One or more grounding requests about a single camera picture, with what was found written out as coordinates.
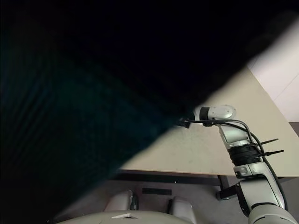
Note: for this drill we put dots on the silver robot leg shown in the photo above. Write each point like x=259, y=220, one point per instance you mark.
x=116, y=201
x=182, y=206

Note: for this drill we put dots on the black table frame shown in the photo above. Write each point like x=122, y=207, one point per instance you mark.
x=163, y=179

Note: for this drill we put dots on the silver left robot leg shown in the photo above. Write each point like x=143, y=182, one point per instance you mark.
x=116, y=201

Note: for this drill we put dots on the black floor strip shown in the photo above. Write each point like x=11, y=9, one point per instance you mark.
x=156, y=191

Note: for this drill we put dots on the large dark blurred cover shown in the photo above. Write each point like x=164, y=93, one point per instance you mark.
x=93, y=70

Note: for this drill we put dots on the silver robot torso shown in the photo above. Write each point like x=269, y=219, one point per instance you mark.
x=105, y=217

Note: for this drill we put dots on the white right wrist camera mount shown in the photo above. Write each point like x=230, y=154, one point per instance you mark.
x=197, y=114

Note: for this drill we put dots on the silver right robot leg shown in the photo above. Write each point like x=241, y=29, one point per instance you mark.
x=182, y=206

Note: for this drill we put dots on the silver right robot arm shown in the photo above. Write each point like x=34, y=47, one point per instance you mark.
x=257, y=193

